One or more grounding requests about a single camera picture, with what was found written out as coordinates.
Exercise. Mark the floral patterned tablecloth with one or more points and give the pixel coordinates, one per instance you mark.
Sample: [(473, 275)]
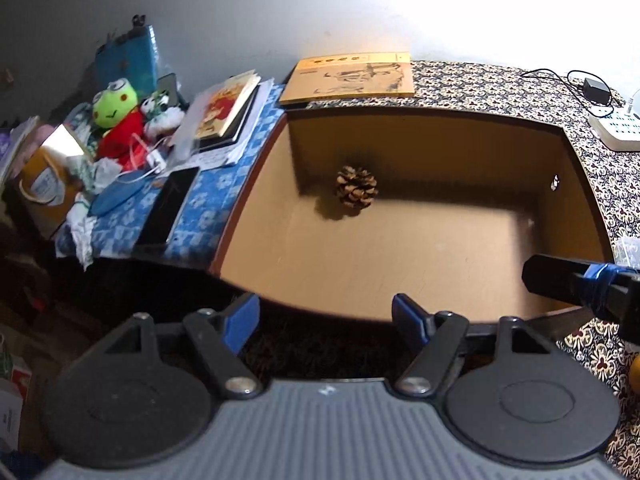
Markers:
[(613, 177)]

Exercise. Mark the brown cardboard box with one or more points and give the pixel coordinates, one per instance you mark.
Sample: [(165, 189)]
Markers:
[(464, 199)]

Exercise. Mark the brown pine cone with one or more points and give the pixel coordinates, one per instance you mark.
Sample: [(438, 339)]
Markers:
[(356, 187)]

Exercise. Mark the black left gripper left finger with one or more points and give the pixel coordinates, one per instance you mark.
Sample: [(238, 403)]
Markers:
[(219, 337)]

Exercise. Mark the yellow illustrated book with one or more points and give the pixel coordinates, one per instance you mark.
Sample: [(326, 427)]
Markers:
[(347, 76)]

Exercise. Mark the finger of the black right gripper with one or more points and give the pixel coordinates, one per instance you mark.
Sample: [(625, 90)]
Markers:
[(609, 291)]

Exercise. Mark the blue face mask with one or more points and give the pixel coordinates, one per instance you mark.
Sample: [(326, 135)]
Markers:
[(116, 194)]

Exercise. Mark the blue checkered cloth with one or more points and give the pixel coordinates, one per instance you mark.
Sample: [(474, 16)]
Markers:
[(205, 213)]

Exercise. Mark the green frog plush toy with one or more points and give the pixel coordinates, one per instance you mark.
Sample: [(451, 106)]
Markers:
[(115, 110)]

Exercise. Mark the white panda plush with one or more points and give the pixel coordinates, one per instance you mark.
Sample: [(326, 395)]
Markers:
[(160, 118)]

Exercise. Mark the orange paper cup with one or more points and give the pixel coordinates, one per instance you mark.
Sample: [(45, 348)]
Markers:
[(47, 180)]

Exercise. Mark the black smartphone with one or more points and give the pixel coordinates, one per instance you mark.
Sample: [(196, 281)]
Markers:
[(163, 217)]

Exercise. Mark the black power adapter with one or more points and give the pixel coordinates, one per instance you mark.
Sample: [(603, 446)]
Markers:
[(596, 91)]

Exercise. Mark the red yellow book stack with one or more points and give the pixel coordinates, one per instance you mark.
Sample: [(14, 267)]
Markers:
[(219, 123)]

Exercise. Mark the white power strip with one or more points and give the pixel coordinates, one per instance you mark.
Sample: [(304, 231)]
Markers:
[(620, 132)]

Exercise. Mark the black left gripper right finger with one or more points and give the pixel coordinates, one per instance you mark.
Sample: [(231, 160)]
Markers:
[(435, 340)]

